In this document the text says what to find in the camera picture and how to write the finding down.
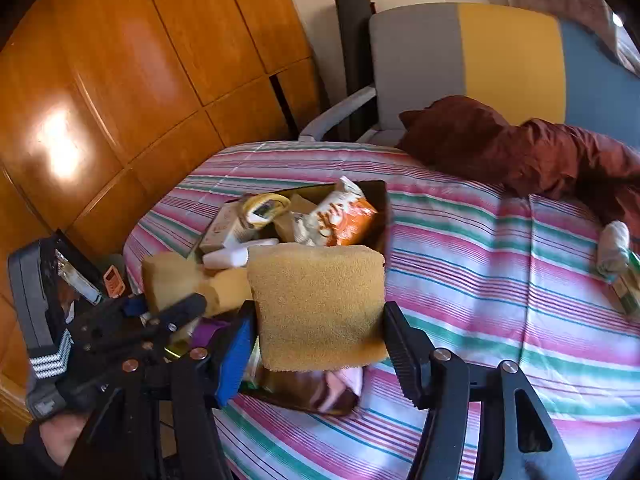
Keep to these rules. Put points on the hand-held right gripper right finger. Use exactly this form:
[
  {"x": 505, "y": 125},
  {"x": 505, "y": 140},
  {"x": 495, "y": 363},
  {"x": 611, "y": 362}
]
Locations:
[{"x": 400, "y": 355}]

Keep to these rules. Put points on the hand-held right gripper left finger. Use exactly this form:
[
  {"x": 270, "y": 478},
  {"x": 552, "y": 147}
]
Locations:
[{"x": 232, "y": 360}]

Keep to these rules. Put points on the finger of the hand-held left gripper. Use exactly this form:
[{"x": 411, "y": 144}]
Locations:
[
  {"x": 180, "y": 307},
  {"x": 134, "y": 306}
]

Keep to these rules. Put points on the purple packet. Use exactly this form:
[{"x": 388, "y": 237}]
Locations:
[{"x": 207, "y": 332}]

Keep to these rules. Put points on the brown glossy packet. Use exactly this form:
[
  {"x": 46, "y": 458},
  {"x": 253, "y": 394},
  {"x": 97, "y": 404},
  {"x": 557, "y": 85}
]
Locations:
[{"x": 295, "y": 390}]

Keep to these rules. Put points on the long white box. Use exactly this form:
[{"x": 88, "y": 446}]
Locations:
[{"x": 230, "y": 256}]

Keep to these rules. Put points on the cream cardboard box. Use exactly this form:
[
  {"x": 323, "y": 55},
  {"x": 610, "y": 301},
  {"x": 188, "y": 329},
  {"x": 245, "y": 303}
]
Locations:
[{"x": 222, "y": 230}]

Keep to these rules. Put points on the large yellow sponge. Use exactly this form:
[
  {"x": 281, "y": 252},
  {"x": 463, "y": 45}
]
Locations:
[{"x": 315, "y": 305}]

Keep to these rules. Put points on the yellow white roll packet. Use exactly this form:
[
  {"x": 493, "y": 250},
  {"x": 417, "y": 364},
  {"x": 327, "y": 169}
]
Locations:
[{"x": 260, "y": 205}]

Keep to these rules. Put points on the orange white snack bag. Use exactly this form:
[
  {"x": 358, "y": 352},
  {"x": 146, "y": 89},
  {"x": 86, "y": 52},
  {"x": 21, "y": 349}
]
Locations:
[{"x": 345, "y": 220}]

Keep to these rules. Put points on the gold metal tray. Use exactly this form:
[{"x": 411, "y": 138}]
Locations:
[{"x": 375, "y": 200}]

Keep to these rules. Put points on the person's left hand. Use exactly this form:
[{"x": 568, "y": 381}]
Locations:
[{"x": 60, "y": 437}]

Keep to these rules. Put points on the small orange item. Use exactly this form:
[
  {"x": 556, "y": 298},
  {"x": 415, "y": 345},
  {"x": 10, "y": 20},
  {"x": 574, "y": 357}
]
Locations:
[{"x": 114, "y": 280}]

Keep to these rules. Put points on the dark bedside table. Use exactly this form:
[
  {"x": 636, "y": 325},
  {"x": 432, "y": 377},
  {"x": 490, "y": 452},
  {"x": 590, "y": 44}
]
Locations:
[{"x": 70, "y": 255}]

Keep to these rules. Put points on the wooden wardrobe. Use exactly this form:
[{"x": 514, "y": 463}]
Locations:
[{"x": 125, "y": 85}]

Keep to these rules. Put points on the maroon blanket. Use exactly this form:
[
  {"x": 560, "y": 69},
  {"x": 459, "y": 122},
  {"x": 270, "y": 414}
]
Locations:
[{"x": 525, "y": 155}]

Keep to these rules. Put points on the grey sock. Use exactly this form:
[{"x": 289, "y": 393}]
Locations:
[{"x": 612, "y": 247}]

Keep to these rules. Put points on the green box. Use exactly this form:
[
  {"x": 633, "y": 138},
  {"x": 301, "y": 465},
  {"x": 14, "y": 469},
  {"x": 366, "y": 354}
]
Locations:
[{"x": 629, "y": 287}]

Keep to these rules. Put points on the grey chair armrest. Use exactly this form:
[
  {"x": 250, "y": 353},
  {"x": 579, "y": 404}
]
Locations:
[{"x": 340, "y": 107}]

